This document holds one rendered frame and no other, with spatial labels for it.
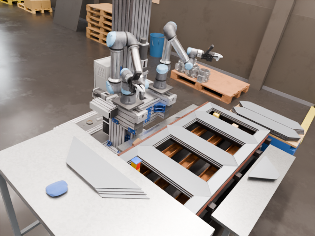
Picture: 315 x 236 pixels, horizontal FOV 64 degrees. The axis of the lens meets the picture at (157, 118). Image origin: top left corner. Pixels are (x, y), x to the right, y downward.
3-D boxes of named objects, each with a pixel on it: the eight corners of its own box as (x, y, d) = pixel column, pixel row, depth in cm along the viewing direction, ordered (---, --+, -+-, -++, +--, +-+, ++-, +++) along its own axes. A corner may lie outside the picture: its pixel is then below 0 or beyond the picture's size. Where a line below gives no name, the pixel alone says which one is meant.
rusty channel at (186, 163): (236, 127, 294) (238, 123, 291) (136, 213, 181) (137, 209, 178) (230, 124, 298) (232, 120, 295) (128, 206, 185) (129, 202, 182)
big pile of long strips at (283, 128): (306, 131, 283) (308, 127, 280) (296, 146, 256) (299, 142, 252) (241, 102, 322) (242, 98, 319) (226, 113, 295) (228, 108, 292)
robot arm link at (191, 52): (186, 54, 268) (188, 46, 263) (197, 55, 266) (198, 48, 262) (185, 56, 261) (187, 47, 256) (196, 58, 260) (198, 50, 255)
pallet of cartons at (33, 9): (53, 12, 905) (52, 0, 884) (33, 13, 853) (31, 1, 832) (36, 5, 955) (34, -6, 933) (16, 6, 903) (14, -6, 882)
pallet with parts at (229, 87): (168, 78, 550) (171, 61, 529) (191, 68, 619) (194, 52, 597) (230, 105, 482) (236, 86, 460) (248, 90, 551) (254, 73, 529)
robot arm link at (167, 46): (156, 74, 275) (163, 22, 245) (159, 69, 287) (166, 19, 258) (167, 77, 274) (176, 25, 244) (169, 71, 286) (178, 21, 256)
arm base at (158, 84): (149, 85, 273) (151, 77, 268) (158, 82, 284) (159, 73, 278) (161, 91, 266) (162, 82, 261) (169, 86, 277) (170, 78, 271)
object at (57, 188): (64, 180, 150) (63, 176, 149) (71, 191, 145) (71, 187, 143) (43, 189, 143) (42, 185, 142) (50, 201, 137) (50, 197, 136)
